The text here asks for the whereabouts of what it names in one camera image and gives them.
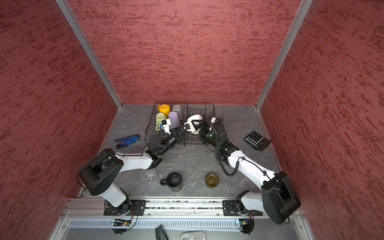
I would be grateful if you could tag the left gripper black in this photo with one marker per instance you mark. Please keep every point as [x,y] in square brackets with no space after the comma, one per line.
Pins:
[176,133]

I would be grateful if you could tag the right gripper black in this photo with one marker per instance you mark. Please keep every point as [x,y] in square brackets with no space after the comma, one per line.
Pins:
[202,132]

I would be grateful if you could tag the red inside white mug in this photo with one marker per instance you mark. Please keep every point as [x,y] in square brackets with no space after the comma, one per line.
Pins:
[191,121]

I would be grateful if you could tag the lilac plastic cup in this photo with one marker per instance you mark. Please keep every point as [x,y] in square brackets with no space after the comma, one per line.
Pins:
[174,120]

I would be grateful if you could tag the grey white mug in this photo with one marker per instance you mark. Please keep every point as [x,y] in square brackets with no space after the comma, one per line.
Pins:
[180,111]

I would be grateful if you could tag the pale green mug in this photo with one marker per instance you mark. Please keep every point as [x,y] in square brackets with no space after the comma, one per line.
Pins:
[160,117]

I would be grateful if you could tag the yellow mug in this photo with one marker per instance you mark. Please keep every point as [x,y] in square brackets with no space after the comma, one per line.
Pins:
[165,109]

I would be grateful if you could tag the black mug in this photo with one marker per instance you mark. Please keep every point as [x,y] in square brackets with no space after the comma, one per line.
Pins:
[174,181]

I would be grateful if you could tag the olive green glass cup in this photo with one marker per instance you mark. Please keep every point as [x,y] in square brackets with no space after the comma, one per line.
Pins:
[211,180]

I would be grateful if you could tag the clear glass cup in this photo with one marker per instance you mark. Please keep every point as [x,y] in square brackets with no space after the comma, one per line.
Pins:
[149,175]

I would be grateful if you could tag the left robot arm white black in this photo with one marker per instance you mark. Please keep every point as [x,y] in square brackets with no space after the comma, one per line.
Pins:
[98,174]

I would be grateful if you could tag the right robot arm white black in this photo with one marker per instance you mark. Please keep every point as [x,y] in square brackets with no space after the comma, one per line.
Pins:
[279,198]

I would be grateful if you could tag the black calculator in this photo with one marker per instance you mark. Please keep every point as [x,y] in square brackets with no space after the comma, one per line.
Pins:
[257,141]

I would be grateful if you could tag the blue black tool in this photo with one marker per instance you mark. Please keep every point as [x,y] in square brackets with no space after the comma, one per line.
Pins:
[126,141]

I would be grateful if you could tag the grey device at bottom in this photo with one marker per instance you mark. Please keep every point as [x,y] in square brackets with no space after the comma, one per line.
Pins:
[194,235]

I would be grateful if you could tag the black object at bottom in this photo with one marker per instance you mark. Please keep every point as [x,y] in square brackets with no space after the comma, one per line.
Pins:
[160,233]

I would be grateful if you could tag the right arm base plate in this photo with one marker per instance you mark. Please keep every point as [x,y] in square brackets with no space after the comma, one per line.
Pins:
[236,208]

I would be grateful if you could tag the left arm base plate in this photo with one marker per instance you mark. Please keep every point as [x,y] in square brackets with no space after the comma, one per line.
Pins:
[136,207]

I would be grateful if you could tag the aluminium rail frame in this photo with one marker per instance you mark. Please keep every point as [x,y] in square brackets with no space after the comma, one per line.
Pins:
[83,219]

